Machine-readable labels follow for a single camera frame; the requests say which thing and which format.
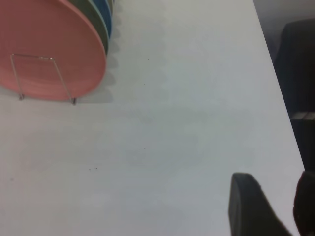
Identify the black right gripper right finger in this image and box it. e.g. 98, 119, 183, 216
292, 171, 315, 236

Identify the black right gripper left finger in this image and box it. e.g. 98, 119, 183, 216
227, 173, 295, 236

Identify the pink round plate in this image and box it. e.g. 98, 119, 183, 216
0, 0, 107, 102

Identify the green round plate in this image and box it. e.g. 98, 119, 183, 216
67, 0, 110, 57

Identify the silver wire plate rack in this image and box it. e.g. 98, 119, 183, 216
10, 53, 77, 106

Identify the blue round plate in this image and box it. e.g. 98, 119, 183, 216
92, 0, 114, 42

